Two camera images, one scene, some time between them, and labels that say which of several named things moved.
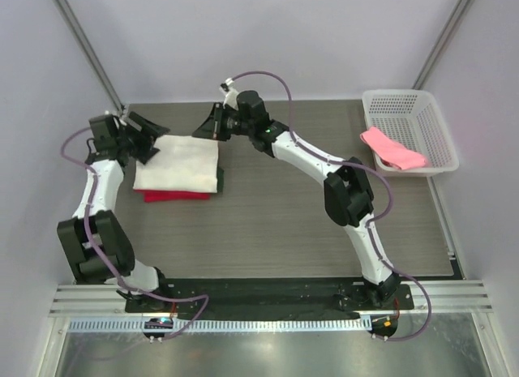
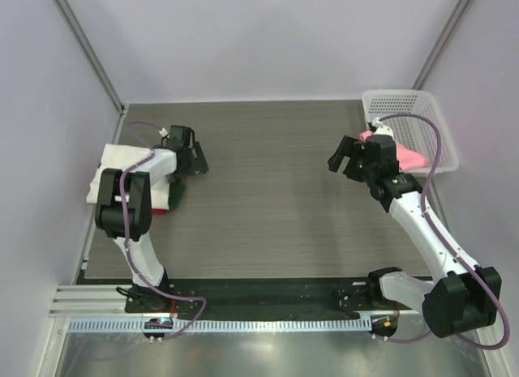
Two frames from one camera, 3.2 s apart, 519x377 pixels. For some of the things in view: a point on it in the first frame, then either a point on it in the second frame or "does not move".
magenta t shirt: [151, 196] to [160, 212]
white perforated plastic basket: [414, 118] does not move
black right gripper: [209, 129] to [345, 148]
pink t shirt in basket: [391, 152] does not move
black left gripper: [151, 130] to [199, 164]
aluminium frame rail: [468, 300] does not move
